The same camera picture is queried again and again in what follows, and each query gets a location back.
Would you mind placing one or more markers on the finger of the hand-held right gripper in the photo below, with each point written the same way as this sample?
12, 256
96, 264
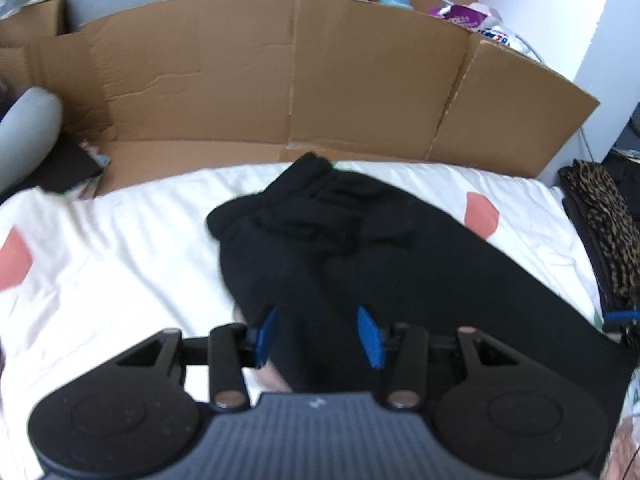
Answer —
625, 316
631, 335

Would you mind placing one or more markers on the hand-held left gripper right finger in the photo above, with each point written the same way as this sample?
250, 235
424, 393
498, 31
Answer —
370, 337

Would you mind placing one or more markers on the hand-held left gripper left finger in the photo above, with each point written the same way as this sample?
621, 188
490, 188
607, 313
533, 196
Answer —
265, 335

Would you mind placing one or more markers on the black smocked-waist garment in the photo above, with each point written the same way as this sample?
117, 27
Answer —
400, 270

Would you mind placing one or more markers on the leopard print garment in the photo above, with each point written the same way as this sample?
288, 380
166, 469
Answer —
607, 220

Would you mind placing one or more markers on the cream bear-print bed sheet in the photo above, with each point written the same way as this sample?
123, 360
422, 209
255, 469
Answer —
125, 260

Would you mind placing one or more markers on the pastel printed cloth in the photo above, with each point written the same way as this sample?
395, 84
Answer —
97, 160

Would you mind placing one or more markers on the folded cardboard sheet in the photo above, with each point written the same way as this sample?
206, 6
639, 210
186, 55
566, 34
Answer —
350, 85

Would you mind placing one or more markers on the black cloth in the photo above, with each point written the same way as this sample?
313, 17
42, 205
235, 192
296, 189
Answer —
70, 165

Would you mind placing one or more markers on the grey neck pillow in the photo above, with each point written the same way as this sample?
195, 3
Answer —
27, 130

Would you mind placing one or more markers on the purple and white detergent bag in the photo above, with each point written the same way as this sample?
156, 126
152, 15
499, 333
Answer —
465, 15

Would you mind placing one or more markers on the small cardboard box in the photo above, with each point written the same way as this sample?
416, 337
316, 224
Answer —
35, 15

